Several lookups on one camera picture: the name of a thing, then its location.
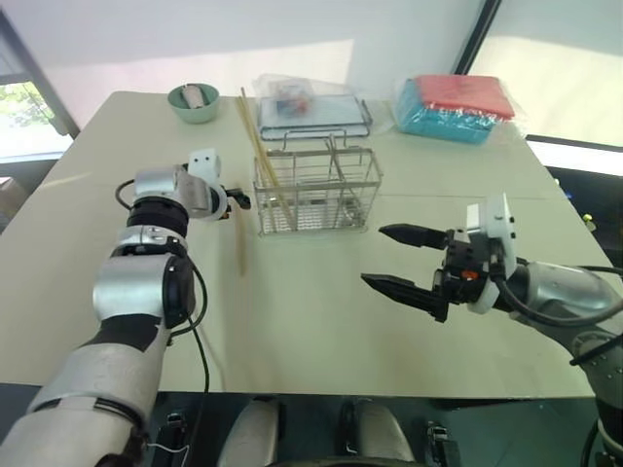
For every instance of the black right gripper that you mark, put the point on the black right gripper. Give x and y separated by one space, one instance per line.
467 267

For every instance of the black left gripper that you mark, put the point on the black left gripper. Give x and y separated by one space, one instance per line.
231 200

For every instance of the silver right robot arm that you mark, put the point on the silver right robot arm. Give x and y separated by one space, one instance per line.
564 297

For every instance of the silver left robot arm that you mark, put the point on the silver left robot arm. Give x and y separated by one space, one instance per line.
121 292

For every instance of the wooden chopstick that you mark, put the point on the wooden chopstick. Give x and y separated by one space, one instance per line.
250 136
258 141

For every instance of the green bowl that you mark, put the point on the green bowl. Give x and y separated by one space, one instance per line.
194 113

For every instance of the clear plastic bag with items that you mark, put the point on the clear plastic bag with items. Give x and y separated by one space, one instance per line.
292 97

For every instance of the grey roll in bowl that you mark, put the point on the grey roll in bowl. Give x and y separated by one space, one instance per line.
194 97

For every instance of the teal and red cloth pack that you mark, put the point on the teal and red cloth pack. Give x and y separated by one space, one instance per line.
452 112

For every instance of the grey rounded shape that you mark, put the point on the grey rounded shape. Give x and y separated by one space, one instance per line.
255 433
377 433

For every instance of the black pillar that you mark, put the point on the black pillar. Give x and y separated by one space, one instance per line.
479 34

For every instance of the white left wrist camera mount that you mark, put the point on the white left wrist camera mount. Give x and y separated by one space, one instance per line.
204 165

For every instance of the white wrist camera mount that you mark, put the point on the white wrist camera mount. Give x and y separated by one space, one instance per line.
204 165
499 219

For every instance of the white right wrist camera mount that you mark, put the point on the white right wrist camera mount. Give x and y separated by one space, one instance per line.
499 219

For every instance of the black window frame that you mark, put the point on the black window frame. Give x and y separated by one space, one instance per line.
34 82

